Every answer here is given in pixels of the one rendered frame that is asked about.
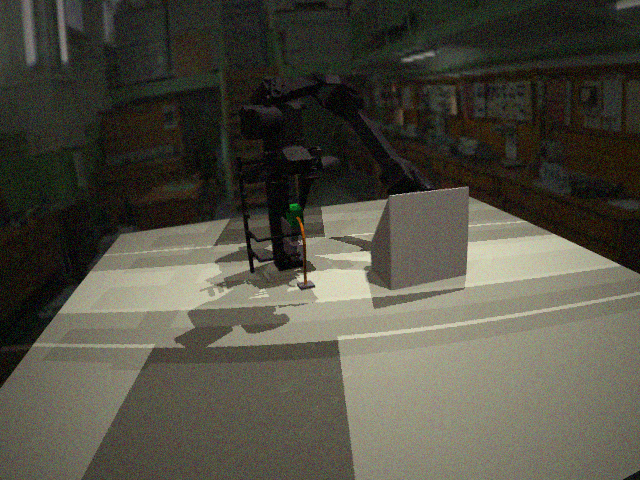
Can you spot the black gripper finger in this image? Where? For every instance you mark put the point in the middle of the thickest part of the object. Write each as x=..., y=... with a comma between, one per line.
x=304, y=184
x=281, y=190

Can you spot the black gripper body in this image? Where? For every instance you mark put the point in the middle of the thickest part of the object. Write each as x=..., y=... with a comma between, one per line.
x=259, y=173

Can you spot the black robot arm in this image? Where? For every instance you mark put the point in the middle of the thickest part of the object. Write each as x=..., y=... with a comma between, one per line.
x=270, y=115

